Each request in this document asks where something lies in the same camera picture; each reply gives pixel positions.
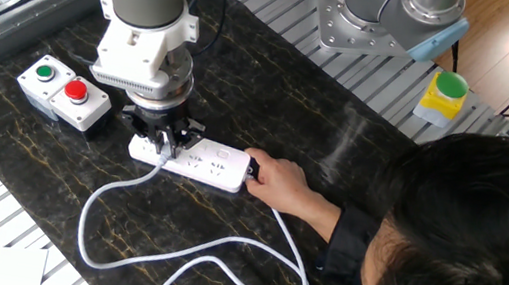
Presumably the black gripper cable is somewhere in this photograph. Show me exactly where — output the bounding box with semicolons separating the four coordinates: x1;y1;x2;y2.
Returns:
179;0;229;61

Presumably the white power cord with plug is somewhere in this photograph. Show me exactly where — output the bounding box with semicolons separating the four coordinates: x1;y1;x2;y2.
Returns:
69;135;331;285

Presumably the yellow box with green button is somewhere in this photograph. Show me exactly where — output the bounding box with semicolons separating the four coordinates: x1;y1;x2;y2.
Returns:
411;66;472;132

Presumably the white box with red button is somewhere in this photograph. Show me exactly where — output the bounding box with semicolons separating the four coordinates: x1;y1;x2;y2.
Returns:
43;72;117;142

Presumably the person's right hand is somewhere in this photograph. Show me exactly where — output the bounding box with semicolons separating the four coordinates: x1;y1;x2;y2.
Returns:
234;145;332;224

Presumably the black marble slab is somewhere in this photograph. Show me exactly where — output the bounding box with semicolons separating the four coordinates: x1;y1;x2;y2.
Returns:
0;0;435;285

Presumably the person's right forearm dark sleeve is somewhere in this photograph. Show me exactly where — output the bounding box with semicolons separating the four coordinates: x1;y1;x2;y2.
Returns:
298;196;385;283

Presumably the white box with green button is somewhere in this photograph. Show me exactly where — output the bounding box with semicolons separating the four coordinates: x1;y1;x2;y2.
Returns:
11;50;80;124

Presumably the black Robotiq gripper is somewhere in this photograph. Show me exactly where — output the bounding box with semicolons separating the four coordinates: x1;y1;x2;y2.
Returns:
115;95;210;164

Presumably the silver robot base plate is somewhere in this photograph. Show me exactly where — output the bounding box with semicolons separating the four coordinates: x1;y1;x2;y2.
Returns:
306;0;411;63

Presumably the white power strip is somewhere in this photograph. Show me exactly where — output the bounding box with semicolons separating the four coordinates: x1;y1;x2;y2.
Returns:
122;126;255;197

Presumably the person's head black hair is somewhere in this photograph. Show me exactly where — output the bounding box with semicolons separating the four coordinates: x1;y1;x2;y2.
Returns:
357;118;509;285

